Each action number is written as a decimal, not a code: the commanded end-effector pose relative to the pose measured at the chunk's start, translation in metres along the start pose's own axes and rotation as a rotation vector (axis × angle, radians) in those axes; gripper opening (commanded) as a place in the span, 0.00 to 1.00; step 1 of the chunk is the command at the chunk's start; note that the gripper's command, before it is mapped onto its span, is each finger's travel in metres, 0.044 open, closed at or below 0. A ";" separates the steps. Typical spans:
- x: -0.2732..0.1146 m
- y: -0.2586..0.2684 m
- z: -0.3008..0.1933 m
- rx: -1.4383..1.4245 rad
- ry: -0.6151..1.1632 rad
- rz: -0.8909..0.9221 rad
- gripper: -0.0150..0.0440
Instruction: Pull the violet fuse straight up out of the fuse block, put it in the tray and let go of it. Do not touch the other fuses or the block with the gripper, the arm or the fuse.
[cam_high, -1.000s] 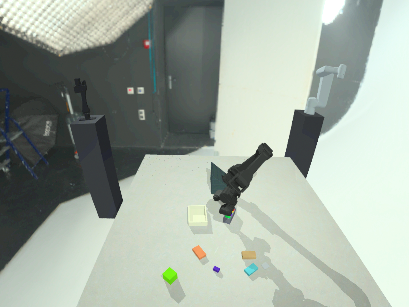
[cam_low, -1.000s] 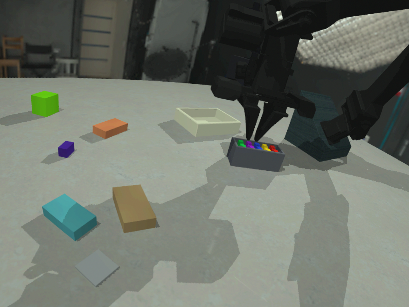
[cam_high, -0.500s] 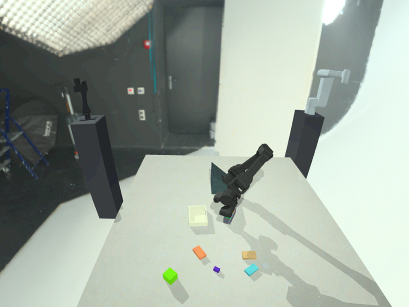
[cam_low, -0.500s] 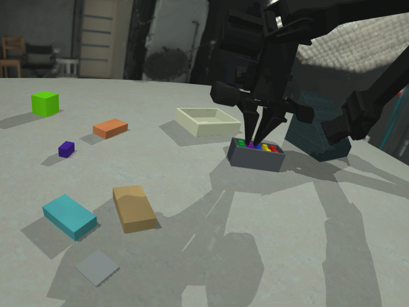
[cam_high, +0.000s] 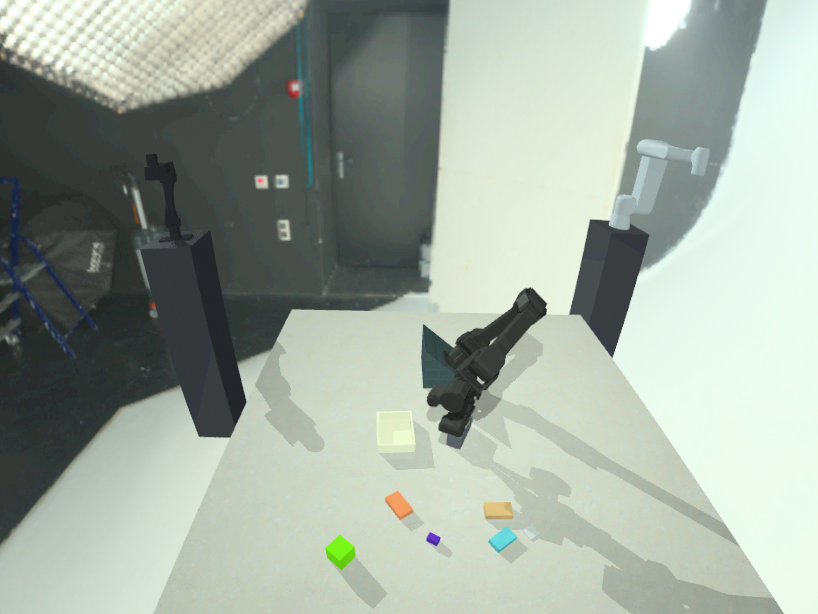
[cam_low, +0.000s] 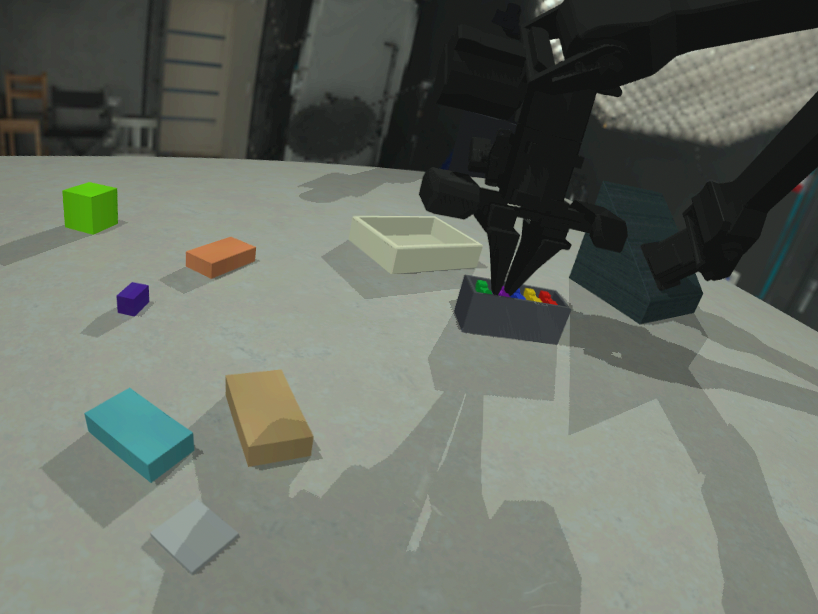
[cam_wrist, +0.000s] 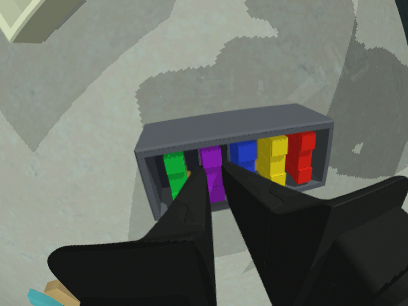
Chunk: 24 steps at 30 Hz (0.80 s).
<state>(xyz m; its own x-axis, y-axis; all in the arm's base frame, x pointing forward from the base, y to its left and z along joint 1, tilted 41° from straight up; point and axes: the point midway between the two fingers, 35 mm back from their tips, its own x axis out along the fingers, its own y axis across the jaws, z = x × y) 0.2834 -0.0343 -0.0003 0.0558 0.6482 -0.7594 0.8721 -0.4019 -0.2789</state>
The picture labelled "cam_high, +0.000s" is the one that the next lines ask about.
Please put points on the tan rectangular block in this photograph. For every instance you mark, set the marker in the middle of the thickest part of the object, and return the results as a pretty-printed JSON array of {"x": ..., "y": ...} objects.
[{"x": 499, "y": 510}]

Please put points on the orange rectangular block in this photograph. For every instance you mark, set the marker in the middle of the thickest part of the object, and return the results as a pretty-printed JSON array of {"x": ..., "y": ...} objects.
[{"x": 399, "y": 505}]

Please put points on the beige open tray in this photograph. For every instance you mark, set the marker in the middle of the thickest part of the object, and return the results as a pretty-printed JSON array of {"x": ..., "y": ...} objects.
[{"x": 395, "y": 432}]

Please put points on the green cube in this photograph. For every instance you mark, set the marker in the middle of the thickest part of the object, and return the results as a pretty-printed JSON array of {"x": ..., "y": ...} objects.
[{"x": 340, "y": 552}]

